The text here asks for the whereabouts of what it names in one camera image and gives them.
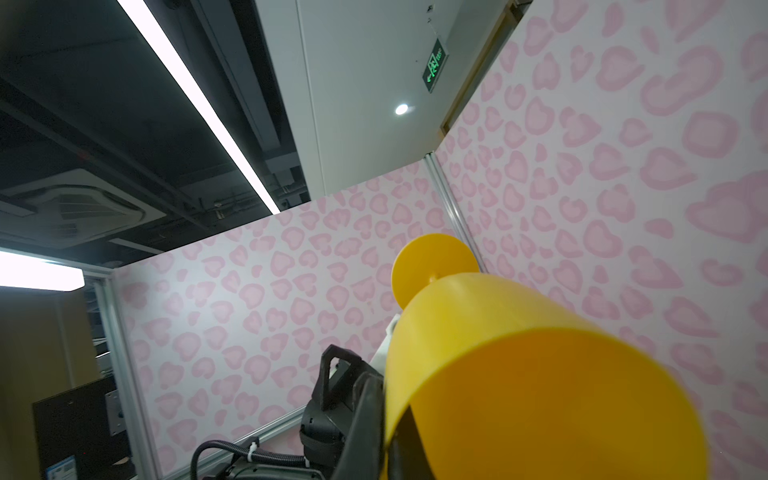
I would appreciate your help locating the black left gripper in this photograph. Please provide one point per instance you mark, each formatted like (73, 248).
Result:
(328, 415)

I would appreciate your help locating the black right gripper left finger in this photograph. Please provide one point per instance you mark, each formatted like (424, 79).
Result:
(362, 456)

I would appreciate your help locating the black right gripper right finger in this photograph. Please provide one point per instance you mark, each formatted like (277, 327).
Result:
(407, 457)

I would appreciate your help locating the yellow wine glass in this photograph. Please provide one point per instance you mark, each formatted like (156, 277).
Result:
(505, 383)

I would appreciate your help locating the ceiling air vent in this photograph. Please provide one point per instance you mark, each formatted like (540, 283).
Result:
(70, 209)

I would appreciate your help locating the green exit sign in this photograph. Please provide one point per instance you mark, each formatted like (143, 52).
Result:
(434, 65)

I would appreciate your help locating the ceiling light strip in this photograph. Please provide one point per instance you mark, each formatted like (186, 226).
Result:
(147, 25)

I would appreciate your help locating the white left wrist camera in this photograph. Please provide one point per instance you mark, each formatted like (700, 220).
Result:
(379, 359)

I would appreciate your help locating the aluminium frame post back left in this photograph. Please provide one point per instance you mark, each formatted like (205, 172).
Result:
(451, 207)

